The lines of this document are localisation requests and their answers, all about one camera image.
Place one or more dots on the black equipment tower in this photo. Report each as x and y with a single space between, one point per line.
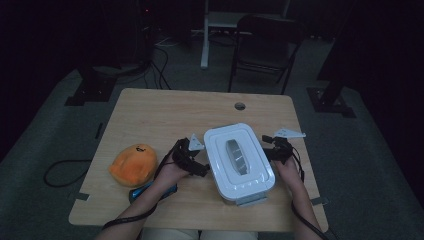
146 30

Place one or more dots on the black stand base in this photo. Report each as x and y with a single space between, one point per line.
91 88
330 100

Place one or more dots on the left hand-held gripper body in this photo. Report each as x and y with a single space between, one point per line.
182 153

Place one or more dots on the clear grey storage container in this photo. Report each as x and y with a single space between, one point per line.
250 200

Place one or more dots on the person's left hand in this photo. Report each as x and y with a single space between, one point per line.
170 175

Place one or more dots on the white container lid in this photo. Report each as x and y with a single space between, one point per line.
238 160

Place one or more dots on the orange plush toy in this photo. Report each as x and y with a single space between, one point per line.
133 165

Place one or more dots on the person's right hand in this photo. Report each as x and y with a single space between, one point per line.
288 175

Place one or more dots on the blue plastic toy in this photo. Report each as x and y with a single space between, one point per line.
137 192

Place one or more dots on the white desk frame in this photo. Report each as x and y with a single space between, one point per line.
205 43

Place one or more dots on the black folding chair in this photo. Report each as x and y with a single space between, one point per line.
266 40

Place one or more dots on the grey tape piece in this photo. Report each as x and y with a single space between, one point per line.
78 196
319 201

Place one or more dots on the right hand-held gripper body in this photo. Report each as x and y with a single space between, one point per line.
283 150

